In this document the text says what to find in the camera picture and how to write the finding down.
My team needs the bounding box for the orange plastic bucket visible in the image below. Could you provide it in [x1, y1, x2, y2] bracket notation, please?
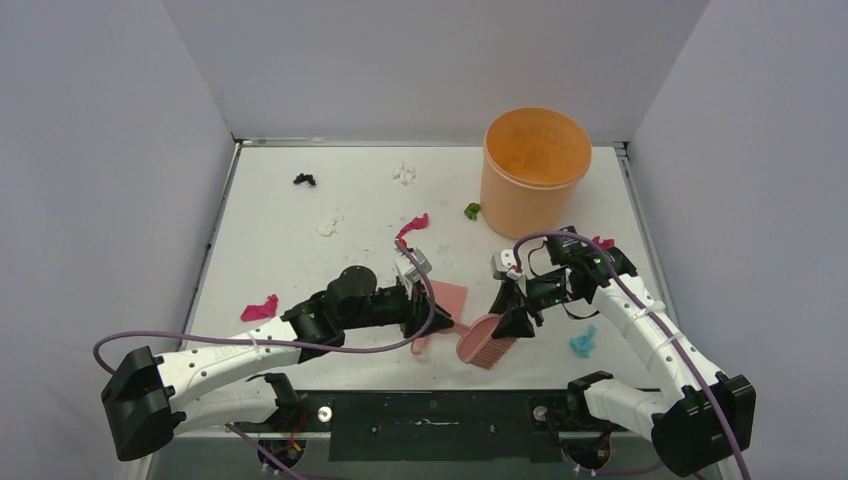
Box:
[480, 107, 592, 239]

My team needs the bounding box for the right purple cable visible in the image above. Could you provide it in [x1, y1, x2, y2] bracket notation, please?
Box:
[511, 230, 754, 480]

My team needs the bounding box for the pink plastic hand brush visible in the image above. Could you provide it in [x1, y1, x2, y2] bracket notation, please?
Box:
[453, 314, 517, 370]

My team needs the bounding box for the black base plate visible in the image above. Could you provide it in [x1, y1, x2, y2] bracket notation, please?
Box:
[238, 390, 616, 463]

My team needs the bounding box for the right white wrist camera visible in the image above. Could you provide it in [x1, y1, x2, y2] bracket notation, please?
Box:
[490, 249, 526, 283]

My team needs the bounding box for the black paper scrap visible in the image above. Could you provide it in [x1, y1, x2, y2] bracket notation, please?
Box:
[293, 173, 317, 188]

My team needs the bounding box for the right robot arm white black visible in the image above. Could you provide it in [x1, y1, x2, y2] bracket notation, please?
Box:
[490, 229, 756, 479]

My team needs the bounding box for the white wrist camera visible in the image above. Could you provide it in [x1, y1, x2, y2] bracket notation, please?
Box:
[394, 248, 432, 289]
[490, 249, 526, 283]

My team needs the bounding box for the pink plastic dustpan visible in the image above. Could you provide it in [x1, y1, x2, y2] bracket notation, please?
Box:
[432, 280, 468, 335]

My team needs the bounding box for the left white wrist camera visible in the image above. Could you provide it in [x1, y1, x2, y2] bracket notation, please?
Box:
[394, 248, 432, 289]

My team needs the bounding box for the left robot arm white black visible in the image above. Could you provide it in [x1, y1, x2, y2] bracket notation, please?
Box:
[101, 266, 454, 461]

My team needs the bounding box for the white paper scrap far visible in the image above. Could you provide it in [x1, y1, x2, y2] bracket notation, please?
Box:
[392, 163, 417, 186]

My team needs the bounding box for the cyan paper scrap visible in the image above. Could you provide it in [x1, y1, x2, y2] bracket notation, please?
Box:
[569, 325, 597, 359]

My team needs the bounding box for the white paper scrap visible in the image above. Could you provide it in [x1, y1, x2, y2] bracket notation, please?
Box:
[317, 211, 345, 238]
[392, 163, 417, 186]

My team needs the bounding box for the magenta paper scrap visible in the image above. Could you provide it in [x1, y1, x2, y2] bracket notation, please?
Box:
[240, 294, 279, 322]
[592, 236, 615, 250]
[395, 213, 430, 240]

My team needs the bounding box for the white paper scrap left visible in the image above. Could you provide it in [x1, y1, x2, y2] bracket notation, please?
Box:
[317, 211, 345, 238]

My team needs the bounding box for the green paper scrap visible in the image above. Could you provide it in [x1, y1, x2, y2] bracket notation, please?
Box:
[463, 202, 481, 221]

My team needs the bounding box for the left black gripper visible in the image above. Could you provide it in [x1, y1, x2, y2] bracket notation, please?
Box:
[342, 274, 453, 341]

